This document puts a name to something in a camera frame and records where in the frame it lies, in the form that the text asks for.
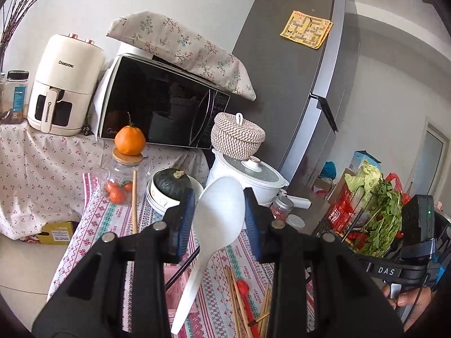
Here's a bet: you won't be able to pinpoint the dried branch decoration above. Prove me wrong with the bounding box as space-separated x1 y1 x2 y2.
0 0 64 74

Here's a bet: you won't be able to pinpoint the orange tangerine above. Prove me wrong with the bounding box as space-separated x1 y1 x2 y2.
114 114 146 156

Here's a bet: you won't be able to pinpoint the small floral tablecloth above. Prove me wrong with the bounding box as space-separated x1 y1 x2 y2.
0 121 210 242

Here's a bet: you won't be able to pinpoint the pink plastic basket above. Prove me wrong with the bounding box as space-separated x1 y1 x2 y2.
163 264 191 326

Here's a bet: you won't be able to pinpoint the cream air fryer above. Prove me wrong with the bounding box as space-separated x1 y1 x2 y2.
27 34 105 136

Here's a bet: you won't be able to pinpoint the black wire storage rack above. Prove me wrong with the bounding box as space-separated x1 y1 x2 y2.
313 185 403 255

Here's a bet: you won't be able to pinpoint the glass jar with wooden lid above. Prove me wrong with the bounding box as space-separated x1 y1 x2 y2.
98 147 145 206

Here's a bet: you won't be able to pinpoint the floral cloth cover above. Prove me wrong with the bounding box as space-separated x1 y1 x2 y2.
107 11 256 101

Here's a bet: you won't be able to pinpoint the grey refrigerator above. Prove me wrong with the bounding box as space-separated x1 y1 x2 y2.
227 0 359 197

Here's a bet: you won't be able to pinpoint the wooden chopstick upright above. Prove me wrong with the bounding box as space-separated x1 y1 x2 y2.
131 170 138 234

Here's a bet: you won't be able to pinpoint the wooden chopstick on table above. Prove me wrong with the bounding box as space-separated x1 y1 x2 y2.
224 266 252 337

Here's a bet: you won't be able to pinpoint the glass canister with black lid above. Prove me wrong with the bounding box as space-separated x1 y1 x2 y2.
1 70 29 124

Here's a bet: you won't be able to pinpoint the black chopstick on table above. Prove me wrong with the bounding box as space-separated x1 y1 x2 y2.
164 246 200 292

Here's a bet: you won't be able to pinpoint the white ceramic baking dish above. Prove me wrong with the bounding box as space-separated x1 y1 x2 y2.
145 175 204 216

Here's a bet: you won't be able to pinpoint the dark green pumpkin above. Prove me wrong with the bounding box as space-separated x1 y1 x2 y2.
154 168 191 201

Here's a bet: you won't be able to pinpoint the jar of dried hawthorn rings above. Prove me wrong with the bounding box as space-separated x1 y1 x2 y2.
285 214 305 233

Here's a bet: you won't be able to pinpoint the patterned striped tablecloth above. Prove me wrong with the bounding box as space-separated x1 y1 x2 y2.
47 172 317 338

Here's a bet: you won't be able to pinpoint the yellow cardboard box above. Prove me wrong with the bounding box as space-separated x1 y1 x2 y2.
36 221 78 245

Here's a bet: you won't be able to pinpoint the person's right hand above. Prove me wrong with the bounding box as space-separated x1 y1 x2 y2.
381 284 435 331

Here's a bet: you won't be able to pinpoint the yellow paper on fridge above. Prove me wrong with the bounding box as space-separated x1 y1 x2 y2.
280 11 333 50

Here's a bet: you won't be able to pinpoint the jar of red dried fruit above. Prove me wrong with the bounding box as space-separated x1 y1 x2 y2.
270 195 294 221

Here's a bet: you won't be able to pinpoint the black microwave oven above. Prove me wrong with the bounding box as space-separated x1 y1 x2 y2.
90 54 230 150

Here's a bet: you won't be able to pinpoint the green leafy vegetables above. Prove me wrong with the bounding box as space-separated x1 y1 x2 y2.
345 160 408 257

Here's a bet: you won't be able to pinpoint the white electric cooking pot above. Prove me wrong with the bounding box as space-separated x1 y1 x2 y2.
206 149 289 207

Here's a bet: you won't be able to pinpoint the woven lidded basket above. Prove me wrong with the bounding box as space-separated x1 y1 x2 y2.
211 112 266 160

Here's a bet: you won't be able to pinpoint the white plastic rice spoon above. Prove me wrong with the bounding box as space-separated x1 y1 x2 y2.
171 177 246 334

